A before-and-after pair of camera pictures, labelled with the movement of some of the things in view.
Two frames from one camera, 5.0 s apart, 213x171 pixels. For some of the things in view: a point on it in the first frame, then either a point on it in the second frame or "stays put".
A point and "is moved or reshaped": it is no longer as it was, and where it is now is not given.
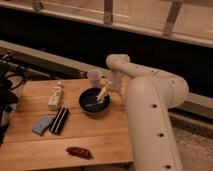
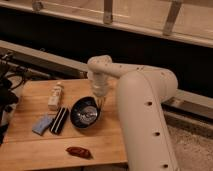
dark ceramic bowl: [90, 105] is moved or reshaped
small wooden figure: [54, 99] stays put
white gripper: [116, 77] -> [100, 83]
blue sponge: [40, 125] stays put
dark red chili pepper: [85, 153] stays put
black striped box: [59, 120] stays put
